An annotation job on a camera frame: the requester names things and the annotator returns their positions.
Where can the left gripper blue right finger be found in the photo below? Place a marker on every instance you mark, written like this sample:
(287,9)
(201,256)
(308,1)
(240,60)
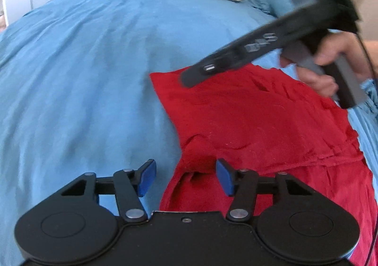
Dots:
(242,186)

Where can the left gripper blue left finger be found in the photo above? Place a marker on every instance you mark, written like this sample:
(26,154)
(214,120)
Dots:
(130,186)

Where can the red long-sleeve sweater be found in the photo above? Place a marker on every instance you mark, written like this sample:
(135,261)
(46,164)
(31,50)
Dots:
(268,122)

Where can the person right hand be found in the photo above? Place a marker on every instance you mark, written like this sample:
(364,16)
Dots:
(361,55)

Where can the folded blue duvet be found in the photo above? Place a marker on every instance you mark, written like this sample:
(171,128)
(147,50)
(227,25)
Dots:
(265,0)

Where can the blue bed sheet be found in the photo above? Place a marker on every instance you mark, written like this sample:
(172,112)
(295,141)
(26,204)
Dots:
(76,94)

